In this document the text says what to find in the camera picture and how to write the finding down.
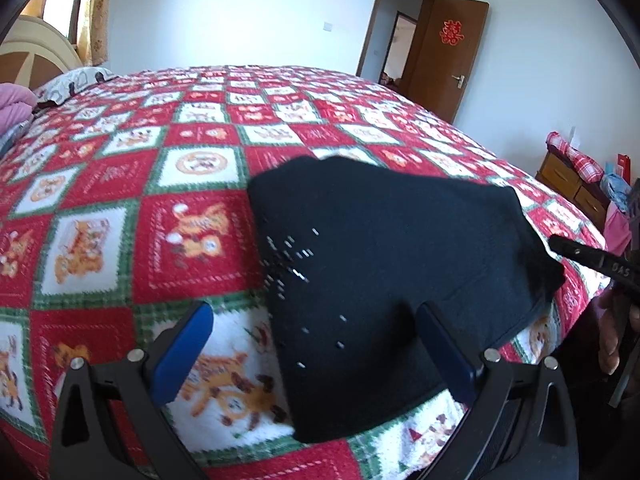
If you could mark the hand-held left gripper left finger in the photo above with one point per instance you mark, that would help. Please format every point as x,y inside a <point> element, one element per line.
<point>182,350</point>

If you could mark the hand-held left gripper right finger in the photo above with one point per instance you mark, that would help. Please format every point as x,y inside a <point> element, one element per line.
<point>445,350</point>

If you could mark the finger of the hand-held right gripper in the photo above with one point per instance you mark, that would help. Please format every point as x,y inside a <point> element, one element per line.
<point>575,251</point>

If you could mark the black pants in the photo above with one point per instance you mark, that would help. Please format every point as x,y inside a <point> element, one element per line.
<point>375,240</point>

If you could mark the person's right hand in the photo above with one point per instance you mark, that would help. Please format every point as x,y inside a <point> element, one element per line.
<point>609,330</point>

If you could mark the pink cloth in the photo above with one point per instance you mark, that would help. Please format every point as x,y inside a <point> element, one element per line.
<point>619,232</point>

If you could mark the brown wooden cabinet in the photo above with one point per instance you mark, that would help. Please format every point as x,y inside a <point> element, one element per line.
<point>565,185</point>

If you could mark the blue cloth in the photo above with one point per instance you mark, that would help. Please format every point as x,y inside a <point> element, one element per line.
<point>616,192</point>

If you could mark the red checked cloth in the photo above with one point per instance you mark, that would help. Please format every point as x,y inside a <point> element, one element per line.
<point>575,157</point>

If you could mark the red flat box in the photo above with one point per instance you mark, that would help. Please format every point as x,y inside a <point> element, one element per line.
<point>623,167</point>

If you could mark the red green printed blanket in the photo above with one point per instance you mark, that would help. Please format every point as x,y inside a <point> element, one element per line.
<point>125,170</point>

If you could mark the brown wooden door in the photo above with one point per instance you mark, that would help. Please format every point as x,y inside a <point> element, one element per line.
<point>445,75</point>

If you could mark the red paper door decoration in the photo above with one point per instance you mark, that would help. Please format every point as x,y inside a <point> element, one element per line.
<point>452,33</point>

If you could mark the grey patterned pillow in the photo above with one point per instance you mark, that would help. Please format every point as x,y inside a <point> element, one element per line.
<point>75,82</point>

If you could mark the pink quilt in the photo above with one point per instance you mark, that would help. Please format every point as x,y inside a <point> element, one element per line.
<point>15,107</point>

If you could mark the beige wooden headboard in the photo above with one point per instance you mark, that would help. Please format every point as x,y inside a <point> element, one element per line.
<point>35,50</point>

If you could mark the yellow patterned curtain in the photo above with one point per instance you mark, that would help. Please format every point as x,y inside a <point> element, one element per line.
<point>95,10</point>

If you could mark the dark wooden door frame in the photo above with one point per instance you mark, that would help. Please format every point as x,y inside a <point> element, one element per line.
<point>374,20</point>

